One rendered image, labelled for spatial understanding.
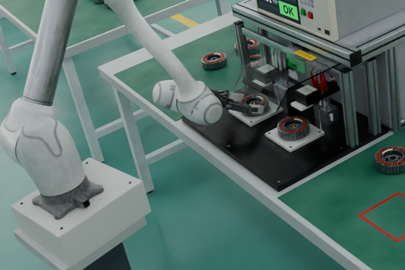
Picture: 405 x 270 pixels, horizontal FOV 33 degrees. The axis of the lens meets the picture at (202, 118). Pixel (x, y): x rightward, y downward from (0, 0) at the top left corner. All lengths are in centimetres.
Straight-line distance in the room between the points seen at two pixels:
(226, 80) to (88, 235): 108
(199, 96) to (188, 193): 142
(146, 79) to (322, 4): 111
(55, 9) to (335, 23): 89
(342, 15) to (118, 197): 91
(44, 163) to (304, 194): 80
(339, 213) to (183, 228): 139
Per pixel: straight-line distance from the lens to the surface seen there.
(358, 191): 219
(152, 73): 314
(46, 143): 211
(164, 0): 397
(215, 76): 298
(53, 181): 215
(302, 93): 239
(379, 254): 198
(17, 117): 230
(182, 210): 349
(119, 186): 222
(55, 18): 228
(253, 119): 256
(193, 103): 222
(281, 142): 240
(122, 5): 221
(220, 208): 344
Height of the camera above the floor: 209
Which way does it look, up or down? 30 degrees down
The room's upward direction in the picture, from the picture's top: 13 degrees counter-clockwise
